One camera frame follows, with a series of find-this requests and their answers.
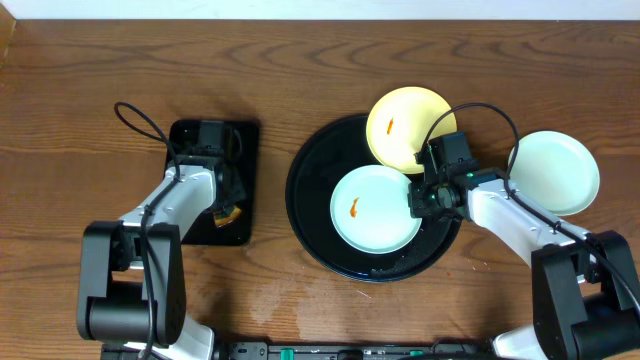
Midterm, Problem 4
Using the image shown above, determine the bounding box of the round black tray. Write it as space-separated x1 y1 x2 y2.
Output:
285 114 461 283

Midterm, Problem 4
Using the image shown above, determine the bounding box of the yellow plate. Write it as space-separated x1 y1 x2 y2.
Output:
366 86 451 175

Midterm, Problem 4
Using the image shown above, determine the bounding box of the green and orange sponge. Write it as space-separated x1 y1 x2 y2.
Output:
213 205 242 227

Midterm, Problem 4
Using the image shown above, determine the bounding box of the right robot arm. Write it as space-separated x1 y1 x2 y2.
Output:
408 168 639 359

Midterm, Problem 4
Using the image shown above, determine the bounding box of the black rectangular tray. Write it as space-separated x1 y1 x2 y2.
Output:
169 119 259 246

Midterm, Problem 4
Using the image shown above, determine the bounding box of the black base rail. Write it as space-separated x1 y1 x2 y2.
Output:
99 341 501 360

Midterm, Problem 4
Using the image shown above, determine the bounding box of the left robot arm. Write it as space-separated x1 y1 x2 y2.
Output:
76 120 259 359

